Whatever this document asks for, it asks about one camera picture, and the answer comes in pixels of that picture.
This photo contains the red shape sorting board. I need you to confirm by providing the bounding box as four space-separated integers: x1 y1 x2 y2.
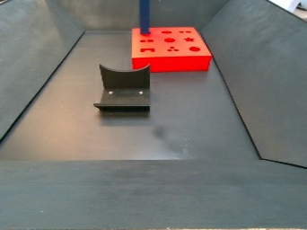
132 27 212 72

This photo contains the blue rectangular peg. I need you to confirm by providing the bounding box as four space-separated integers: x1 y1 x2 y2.
139 0 149 34

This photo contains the black curved holder stand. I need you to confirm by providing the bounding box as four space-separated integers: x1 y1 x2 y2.
93 66 151 111

